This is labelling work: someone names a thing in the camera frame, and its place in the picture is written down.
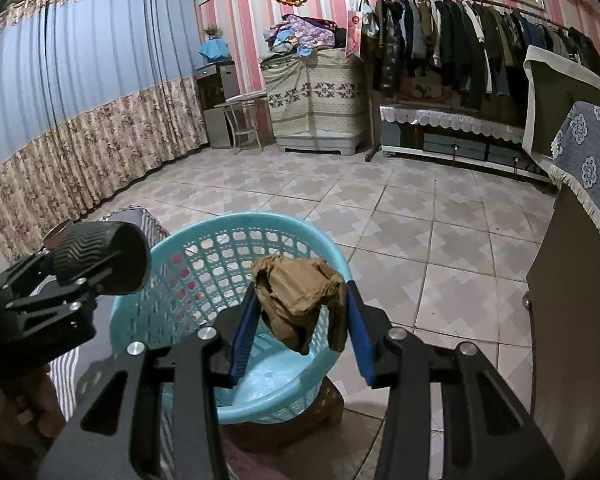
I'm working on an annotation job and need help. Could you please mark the grey striped table cloth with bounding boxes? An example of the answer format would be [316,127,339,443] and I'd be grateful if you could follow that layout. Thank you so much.
[50,205,170,420]

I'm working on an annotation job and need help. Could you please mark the teal plastic laundry basket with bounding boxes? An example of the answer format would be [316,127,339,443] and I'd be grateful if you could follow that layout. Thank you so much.
[109,211,354,426]

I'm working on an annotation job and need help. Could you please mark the dark wooden cabinet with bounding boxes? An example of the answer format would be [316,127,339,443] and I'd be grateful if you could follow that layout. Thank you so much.
[522,47,600,479]

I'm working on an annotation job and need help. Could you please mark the wooden stool under basket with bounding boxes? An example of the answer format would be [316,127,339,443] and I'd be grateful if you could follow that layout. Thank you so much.
[221,377,344,453]

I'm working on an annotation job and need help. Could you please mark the blue floral window curtain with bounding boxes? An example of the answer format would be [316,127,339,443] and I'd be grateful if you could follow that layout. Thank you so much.
[0,0,208,260]

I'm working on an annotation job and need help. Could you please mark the grey water dispenser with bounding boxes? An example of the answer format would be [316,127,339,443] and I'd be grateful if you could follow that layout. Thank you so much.
[195,61,240,150]

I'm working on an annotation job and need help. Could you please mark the low tv cabinet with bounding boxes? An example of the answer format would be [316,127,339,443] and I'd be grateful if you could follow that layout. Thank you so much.
[379,104,550,182]

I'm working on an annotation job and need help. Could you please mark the blue floral fringed cloth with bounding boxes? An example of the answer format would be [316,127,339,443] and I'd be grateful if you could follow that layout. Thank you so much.
[550,101,600,232]

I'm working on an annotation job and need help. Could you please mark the blue covered potted plant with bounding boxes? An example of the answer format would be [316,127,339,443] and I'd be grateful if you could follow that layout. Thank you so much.
[199,25,232,64]

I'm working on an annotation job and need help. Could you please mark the cloth covered cabinet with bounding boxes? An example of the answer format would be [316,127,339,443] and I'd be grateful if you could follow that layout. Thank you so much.
[260,48,370,156]

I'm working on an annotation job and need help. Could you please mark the pile of folded clothes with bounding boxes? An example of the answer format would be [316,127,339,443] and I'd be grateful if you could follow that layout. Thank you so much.
[263,14,346,58]

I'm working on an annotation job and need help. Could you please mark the hanging dark clothes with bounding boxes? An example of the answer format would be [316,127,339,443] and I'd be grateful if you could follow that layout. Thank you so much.
[363,0,600,126]

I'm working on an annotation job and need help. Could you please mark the pink hanging gift bag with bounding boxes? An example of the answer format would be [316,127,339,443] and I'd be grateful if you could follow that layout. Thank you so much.
[346,0,364,60]

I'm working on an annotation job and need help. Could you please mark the metal clothes rack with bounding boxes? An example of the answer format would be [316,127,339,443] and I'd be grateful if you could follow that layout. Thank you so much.
[346,0,588,172]

